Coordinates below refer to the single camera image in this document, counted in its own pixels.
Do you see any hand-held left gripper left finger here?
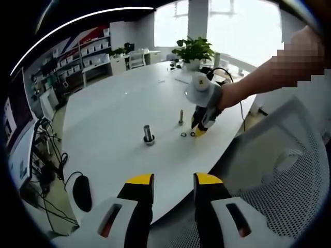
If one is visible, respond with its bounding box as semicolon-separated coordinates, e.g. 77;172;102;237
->
54;173;155;248

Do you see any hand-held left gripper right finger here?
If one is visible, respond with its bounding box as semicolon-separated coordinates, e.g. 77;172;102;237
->
193;172;298;248

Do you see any thick metal threaded stud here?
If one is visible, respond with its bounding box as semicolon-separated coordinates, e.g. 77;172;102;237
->
143;125;156;146

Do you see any white paper sheet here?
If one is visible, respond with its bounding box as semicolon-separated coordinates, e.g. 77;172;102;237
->
175;74;198;84

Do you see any green potted plant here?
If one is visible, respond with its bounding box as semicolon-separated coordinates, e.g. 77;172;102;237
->
171;36;216;71

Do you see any black computer mouse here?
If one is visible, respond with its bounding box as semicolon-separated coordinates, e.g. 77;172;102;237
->
72;175;93;213

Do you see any white slatted chair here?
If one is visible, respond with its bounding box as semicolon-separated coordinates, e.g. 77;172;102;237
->
128;50;147;70

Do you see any grey mesh office chair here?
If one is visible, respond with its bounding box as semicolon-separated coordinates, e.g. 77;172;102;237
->
206;95;331;248

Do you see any white cabinet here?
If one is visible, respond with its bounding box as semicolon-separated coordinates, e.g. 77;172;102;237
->
111;55;128;76

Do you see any small green plant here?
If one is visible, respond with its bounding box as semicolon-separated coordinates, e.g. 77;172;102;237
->
110;47;128;58

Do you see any shelf with white bins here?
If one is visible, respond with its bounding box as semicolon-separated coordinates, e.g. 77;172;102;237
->
38;25;112;89

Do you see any white laptop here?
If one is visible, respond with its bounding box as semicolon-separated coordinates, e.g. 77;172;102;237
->
3;66;40;187

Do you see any ceiling light strip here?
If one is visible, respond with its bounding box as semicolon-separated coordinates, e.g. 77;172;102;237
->
10;7;154;76

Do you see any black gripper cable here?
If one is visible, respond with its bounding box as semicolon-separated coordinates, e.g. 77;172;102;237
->
206;67;247;130

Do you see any tangle of black cables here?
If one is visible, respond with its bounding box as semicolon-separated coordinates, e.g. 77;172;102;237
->
29;118;80;233

